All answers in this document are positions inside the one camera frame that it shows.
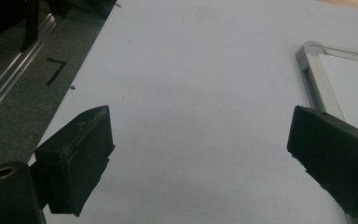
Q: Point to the large white panel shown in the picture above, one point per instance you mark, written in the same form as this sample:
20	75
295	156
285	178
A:
199	77

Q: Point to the black stand leg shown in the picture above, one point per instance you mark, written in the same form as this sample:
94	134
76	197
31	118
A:
31	25

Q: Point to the metal floor rail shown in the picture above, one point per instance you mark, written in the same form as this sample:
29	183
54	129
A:
12	73

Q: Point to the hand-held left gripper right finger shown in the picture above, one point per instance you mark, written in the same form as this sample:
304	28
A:
335	158

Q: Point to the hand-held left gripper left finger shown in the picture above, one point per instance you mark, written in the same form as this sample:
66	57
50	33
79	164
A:
74	161

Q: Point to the metal-framed whiteboard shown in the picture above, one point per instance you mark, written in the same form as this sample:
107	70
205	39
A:
354	87

